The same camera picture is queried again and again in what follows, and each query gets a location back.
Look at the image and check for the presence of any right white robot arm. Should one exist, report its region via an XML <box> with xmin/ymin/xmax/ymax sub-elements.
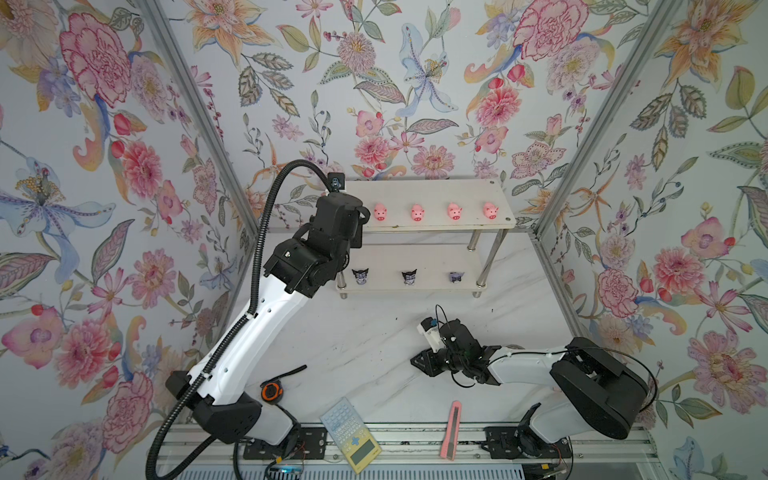
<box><xmin>410</xmin><ymin>318</ymin><xmax>658</xmax><ymax>460</ymax></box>

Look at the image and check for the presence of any pink box cutter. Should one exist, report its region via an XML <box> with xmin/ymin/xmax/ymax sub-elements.
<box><xmin>440</xmin><ymin>401</ymin><xmax>462</xmax><ymax>461</ymax></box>

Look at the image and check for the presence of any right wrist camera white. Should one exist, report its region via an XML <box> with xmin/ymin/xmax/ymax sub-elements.
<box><xmin>417</xmin><ymin>317</ymin><xmax>444</xmax><ymax>353</ymax></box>

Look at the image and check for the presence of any aluminium corner post left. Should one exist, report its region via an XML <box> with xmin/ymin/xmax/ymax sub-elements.
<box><xmin>137</xmin><ymin>0</ymin><xmax>258</xmax><ymax>237</ymax></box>

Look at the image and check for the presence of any aluminium corner post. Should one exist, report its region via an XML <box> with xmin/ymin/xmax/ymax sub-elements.
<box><xmin>137</xmin><ymin>0</ymin><xmax>258</xmax><ymax>237</ymax></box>
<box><xmin>528</xmin><ymin>0</ymin><xmax>679</xmax><ymax>240</ymax></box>

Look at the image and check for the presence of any orange black round object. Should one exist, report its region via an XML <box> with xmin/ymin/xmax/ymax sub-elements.
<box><xmin>260</xmin><ymin>365</ymin><xmax>308</xmax><ymax>405</ymax></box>

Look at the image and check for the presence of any yellow calculator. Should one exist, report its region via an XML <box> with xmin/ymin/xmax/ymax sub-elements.
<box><xmin>320</xmin><ymin>397</ymin><xmax>382</xmax><ymax>475</ymax></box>

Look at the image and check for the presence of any white two-tier shelf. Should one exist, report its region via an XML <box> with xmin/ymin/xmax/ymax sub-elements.
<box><xmin>336</xmin><ymin>179</ymin><xmax>516</xmax><ymax>298</ymax></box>

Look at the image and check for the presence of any aluminium front rail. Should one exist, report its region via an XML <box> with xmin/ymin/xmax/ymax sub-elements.
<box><xmin>158</xmin><ymin>422</ymin><xmax>658</xmax><ymax>472</ymax></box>

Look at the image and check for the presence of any black corrugated cable left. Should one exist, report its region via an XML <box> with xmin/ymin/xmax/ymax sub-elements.
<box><xmin>145</xmin><ymin>158</ymin><xmax>332</xmax><ymax>480</ymax></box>

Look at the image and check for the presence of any pink pig toy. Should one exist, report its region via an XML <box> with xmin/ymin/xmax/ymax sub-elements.
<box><xmin>483</xmin><ymin>202</ymin><xmax>499</xmax><ymax>220</ymax></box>
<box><xmin>447</xmin><ymin>203</ymin><xmax>463</xmax><ymax>221</ymax></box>
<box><xmin>410</xmin><ymin>204</ymin><xmax>425</xmax><ymax>222</ymax></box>
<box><xmin>373</xmin><ymin>203</ymin><xmax>388</xmax><ymax>222</ymax></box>

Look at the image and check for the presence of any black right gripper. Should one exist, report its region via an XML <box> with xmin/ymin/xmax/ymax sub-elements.
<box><xmin>408</xmin><ymin>345</ymin><xmax>466</xmax><ymax>377</ymax></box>

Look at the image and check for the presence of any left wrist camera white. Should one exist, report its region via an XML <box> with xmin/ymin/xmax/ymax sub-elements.
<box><xmin>327</xmin><ymin>172</ymin><xmax>346</xmax><ymax>192</ymax></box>

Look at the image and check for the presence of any aluminium corner post right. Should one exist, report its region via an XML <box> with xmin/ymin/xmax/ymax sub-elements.
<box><xmin>528</xmin><ymin>0</ymin><xmax>679</xmax><ymax>240</ymax></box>

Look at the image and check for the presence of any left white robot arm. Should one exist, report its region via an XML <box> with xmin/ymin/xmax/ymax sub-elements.
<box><xmin>166</xmin><ymin>192</ymin><xmax>370</xmax><ymax>446</ymax></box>

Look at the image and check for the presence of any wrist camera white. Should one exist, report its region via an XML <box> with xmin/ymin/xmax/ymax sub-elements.
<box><xmin>417</xmin><ymin>317</ymin><xmax>444</xmax><ymax>353</ymax></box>
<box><xmin>327</xmin><ymin>172</ymin><xmax>346</xmax><ymax>192</ymax></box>

